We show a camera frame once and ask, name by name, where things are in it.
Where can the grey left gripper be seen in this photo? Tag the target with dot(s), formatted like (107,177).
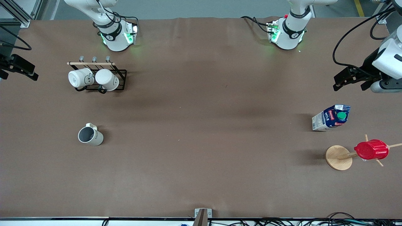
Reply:
(368,66)

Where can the blue milk carton green cap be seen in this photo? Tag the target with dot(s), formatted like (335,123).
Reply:
(326,119)

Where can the grey mug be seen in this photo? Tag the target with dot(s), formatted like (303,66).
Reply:
(94,139)

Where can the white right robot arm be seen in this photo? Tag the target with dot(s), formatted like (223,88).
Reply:
(116,40)

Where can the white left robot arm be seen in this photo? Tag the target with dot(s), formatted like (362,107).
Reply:
(290,34)

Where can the red plastic cup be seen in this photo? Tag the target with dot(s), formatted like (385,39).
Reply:
(372,150)

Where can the white mug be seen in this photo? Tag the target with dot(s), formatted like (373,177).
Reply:
(78,78)
(106,78)

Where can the wooden mug tree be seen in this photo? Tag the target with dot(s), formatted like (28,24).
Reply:
(337,158)

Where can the aluminium frame profile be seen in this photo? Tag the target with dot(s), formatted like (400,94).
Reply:
(381,20)
(23,22)

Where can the metal base connector bracket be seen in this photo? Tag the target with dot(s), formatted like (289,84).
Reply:
(132,33)

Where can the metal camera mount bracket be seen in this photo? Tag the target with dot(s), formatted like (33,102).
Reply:
(202,216)

